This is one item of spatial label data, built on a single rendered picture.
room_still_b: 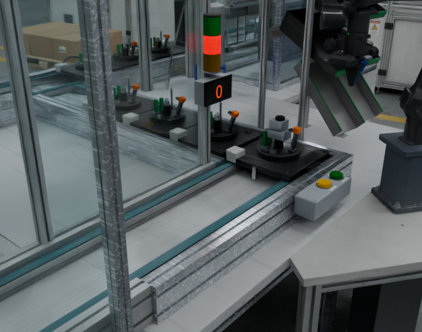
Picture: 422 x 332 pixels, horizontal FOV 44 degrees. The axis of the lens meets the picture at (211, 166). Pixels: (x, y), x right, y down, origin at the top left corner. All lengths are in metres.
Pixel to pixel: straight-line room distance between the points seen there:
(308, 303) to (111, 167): 0.73
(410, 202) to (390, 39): 4.07
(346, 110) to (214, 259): 0.88
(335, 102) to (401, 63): 3.80
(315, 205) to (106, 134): 0.76
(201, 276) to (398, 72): 4.68
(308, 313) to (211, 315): 0.32
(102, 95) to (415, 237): 1.02
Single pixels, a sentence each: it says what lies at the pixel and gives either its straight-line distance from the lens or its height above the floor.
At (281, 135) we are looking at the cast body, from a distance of 1.63.
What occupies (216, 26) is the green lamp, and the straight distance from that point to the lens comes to 1.47.
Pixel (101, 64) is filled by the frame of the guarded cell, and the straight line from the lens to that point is 0.80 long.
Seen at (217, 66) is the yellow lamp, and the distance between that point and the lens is 1.49.
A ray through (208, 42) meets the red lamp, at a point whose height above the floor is 1.34.
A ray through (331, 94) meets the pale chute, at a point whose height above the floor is 1.09.
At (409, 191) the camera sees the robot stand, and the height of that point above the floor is 0.93.
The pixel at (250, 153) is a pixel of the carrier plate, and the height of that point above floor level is 0.97.
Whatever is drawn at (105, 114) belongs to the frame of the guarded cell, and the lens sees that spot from 0.82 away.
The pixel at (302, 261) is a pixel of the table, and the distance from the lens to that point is 1.37.
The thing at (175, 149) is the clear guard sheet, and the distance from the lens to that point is 1.52.
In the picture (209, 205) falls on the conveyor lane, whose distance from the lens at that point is 1.48.
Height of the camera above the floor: 1.65
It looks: 25 degrees down
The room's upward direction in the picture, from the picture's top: straight up
